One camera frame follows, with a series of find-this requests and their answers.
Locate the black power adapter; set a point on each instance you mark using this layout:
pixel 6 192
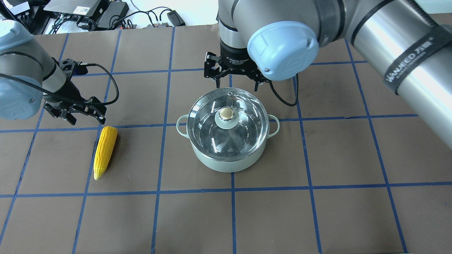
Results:
pixel 109 19

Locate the glass pot lid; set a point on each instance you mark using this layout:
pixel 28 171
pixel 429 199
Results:
pixel 226 121

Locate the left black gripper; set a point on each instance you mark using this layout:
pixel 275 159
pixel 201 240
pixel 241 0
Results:
pixel 66 92

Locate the yellow corn cob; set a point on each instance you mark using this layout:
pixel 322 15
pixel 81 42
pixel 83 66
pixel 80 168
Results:
pixel 104 150

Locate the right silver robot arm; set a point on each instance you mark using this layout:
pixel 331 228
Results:
pixel 273 40

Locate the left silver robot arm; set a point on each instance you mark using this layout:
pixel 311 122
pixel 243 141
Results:
pixel 31 79

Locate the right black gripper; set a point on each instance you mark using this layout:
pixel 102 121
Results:
pixel 233 58

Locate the pale green electric pot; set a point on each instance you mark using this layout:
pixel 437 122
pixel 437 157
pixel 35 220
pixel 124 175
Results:
pixel 229 155

